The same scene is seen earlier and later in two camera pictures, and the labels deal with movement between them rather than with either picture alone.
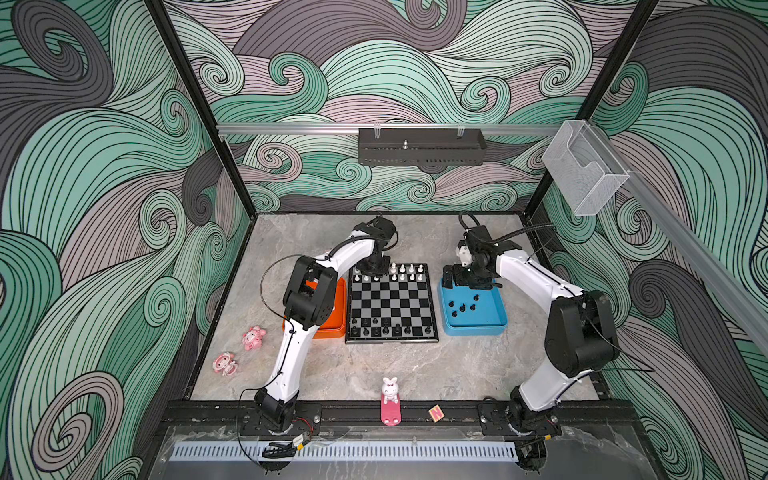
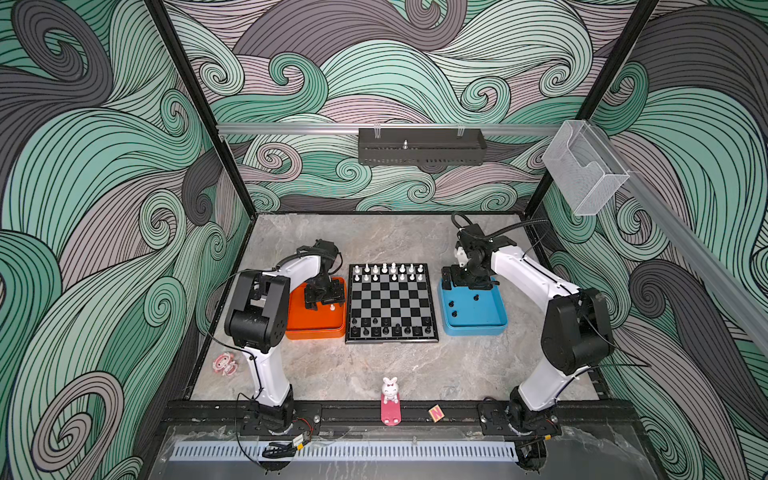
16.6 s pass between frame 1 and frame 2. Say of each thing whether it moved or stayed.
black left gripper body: moved
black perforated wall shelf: stayed
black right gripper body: stayed
